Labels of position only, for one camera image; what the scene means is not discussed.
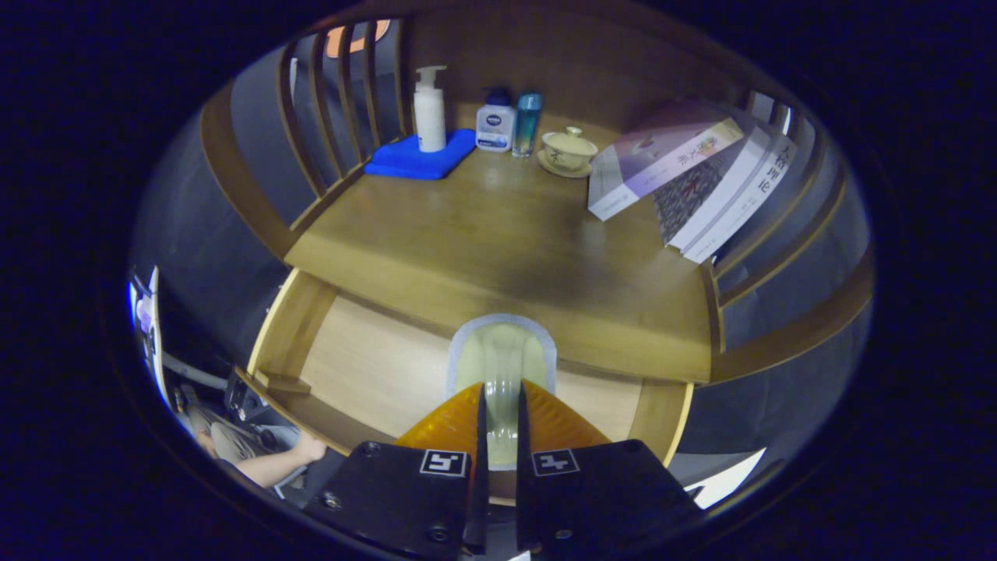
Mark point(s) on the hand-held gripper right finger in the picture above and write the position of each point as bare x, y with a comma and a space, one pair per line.
523, 499

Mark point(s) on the white pump bottle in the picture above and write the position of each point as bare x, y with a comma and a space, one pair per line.
429, 121

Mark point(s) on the beige lidded teacup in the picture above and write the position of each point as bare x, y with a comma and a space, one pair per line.
568, 148

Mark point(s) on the brown wooden countertop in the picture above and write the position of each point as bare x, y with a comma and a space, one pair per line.
483, 234

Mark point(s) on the dark patterned book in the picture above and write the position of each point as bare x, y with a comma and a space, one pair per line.
689, 195

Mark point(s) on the slim teal bottle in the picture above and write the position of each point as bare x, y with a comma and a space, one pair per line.
526, 125

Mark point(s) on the black floor device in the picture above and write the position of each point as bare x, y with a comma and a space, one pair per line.
245, 401

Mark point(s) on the white book with black characters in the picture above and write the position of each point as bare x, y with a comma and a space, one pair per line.
759, 195

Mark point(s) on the purple and white book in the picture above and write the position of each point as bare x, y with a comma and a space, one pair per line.
654, 156

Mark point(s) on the pale green soap dish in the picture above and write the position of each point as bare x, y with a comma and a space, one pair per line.
502, 358

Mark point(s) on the brown wooden drawer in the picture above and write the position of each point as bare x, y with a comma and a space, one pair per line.
374, 366

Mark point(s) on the brown wooden cabinet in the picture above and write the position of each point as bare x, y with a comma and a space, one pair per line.
584, 62

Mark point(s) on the blue folded cloth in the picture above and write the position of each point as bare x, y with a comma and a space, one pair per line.
405, 162

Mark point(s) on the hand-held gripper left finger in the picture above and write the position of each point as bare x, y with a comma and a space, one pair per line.
480, 483

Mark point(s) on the person's leg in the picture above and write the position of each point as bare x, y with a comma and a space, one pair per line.
226, 442

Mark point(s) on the white blue-capped lotion bottle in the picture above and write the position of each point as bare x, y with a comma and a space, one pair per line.
495, 125

